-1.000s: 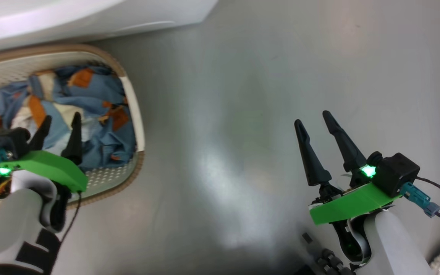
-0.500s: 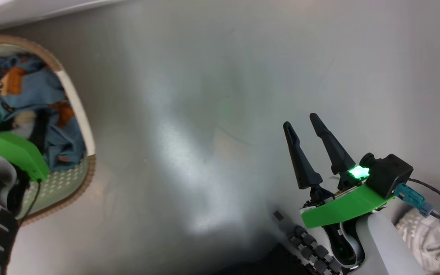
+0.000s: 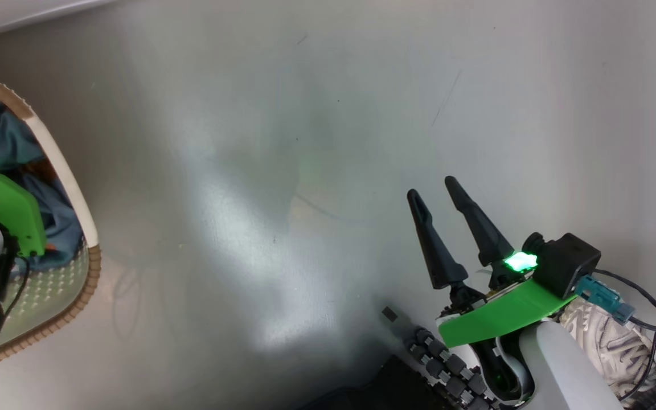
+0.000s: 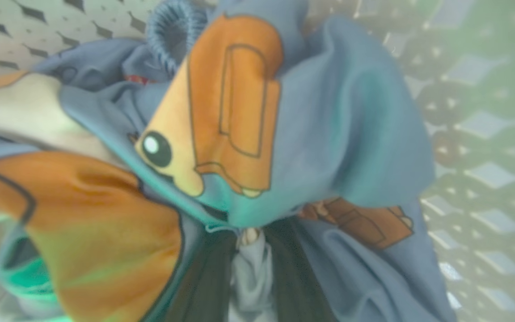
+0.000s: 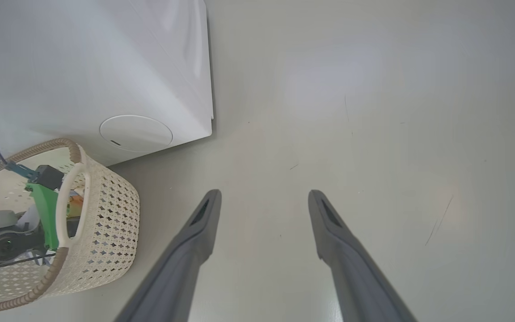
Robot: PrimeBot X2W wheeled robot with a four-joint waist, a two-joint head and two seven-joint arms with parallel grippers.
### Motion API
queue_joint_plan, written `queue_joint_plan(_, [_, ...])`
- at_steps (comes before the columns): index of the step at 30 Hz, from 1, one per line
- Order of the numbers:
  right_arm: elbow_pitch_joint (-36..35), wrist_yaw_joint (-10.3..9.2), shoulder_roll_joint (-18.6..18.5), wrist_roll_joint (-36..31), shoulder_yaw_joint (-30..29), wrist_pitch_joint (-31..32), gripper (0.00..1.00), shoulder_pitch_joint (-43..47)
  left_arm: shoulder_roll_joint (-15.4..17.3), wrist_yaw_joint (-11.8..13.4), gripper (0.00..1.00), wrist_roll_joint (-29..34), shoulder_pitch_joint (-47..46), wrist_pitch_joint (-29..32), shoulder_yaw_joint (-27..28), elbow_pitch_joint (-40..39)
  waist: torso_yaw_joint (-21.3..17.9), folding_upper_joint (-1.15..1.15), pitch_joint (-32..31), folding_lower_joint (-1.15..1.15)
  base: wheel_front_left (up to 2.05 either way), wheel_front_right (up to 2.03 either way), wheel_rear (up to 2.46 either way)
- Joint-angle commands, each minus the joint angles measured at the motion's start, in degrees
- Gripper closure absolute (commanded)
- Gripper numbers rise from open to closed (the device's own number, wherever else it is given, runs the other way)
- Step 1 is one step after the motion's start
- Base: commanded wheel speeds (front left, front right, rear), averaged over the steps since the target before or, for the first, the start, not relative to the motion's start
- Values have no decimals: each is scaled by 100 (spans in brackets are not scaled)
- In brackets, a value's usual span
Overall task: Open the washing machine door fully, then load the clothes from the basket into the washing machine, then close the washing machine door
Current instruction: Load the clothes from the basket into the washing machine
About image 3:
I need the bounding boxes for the green-plated right gripper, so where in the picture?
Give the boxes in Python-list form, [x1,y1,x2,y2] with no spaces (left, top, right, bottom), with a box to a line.
[407,176,577,349]

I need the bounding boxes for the green-plated left gripper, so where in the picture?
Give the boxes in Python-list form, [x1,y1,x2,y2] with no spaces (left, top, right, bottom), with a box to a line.
[0,173,47,259]

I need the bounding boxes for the blue patterned clothes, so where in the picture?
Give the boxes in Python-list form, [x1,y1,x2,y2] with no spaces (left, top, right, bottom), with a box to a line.
[0,88,85,272]

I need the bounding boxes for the cream perforated laundry basket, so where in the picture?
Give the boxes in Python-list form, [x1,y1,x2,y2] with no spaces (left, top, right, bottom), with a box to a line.
[0,68,103,363]

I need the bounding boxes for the white grey knitted sneaker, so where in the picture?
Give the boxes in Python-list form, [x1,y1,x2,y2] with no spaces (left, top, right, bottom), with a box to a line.
[559,296,656,400]

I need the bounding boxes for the thin dark left arm cable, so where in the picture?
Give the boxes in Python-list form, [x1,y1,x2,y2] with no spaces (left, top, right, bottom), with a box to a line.
[2,256,31,319]

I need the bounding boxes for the teal right cable connector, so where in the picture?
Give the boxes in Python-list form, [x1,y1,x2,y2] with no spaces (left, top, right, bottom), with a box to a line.
[575,275,637,326]

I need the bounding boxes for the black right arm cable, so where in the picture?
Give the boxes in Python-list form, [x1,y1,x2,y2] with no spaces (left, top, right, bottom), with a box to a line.
[593,269,656,402]

